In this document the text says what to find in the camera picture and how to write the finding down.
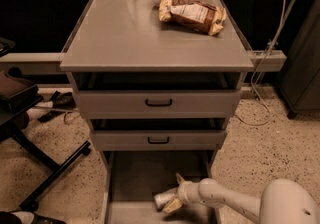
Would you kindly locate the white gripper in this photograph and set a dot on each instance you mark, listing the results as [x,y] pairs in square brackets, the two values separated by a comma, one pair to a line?
[186,191]

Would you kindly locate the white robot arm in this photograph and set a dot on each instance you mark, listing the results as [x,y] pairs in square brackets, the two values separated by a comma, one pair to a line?
[282,201]

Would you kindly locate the grey bottom drawer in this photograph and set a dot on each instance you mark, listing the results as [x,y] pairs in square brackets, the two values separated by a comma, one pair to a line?
[134,177]

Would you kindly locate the grey drawer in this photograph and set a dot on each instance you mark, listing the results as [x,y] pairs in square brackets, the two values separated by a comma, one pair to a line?
[157,104]
[157,140]
[134,177]

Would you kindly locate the grey middle drawer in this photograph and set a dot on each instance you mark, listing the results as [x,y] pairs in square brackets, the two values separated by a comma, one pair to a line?
[157,140]

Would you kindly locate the grey drawer cabinet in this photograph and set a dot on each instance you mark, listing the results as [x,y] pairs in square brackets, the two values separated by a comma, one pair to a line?
[121,45]

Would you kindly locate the grey top drawer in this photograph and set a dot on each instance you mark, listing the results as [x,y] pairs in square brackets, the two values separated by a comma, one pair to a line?
[157,104]

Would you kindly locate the black shoe on floor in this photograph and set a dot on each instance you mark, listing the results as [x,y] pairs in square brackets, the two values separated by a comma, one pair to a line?
[56,106]

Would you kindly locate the black white shoe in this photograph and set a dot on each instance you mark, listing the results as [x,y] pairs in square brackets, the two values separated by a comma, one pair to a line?
[24,217]

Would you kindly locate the dark cabinet at right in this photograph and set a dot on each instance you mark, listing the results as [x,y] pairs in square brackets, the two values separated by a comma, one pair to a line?
[299,81]

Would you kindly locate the brown yellow chip bag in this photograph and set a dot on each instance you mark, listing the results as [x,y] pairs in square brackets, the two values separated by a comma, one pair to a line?
[193,14]

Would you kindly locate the black chair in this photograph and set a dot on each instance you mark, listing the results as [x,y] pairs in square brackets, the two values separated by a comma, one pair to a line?
[17,96]

